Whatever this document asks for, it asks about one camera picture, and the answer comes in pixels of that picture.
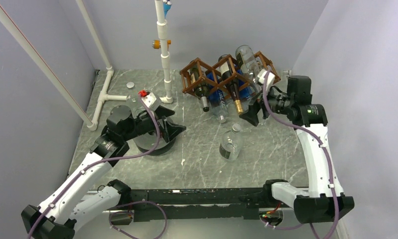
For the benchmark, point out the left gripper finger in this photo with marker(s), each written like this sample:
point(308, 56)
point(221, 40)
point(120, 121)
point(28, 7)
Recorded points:
point(172, 130)
point(163, 112)

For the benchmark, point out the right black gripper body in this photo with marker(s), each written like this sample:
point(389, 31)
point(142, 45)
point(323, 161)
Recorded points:
point(279, 103)

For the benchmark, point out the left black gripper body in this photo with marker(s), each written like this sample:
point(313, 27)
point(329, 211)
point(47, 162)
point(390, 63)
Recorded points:
point(143, 124)

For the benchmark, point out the short clear glass bottle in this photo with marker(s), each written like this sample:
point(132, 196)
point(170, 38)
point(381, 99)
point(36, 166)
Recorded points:
point(231, 143)

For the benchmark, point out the tall clear glass bottle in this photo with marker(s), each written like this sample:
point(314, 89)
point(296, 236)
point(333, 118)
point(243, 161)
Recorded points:
point(249, 66)

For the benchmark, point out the dark green wine bottle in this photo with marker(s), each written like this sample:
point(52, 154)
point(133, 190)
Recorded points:
point(201, 90)

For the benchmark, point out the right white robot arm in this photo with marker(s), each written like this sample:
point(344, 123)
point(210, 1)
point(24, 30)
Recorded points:
point(324, 201)

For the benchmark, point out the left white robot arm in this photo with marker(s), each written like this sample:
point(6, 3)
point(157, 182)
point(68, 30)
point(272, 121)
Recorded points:
point(64, 212)

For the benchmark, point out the blue square bottle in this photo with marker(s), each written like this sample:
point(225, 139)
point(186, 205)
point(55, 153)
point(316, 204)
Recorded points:
point(218, 105)
point(245, 94)

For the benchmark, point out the clear bottle silver cap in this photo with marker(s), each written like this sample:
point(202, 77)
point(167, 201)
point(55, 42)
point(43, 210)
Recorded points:
point(130, 85)

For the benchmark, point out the brown wooden wine rack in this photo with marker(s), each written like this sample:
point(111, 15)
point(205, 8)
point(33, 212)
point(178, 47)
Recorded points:
point(211, 75)

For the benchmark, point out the gold capped dark bottle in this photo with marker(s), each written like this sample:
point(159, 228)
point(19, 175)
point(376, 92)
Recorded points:
point(227, 71)

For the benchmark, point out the black round spool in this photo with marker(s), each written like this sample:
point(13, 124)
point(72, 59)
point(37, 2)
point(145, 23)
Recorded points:
point(147, 141)

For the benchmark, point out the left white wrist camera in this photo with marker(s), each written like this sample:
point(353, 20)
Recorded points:
point(149, 99)

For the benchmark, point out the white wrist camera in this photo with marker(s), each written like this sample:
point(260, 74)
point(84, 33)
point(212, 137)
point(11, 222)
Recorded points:
point(265, 78)
point(149, 99)

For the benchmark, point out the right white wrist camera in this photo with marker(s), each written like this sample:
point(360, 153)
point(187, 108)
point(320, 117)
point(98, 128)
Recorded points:
point(265, 78)

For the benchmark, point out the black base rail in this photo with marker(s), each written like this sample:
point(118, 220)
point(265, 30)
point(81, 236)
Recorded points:
point(152, 204)

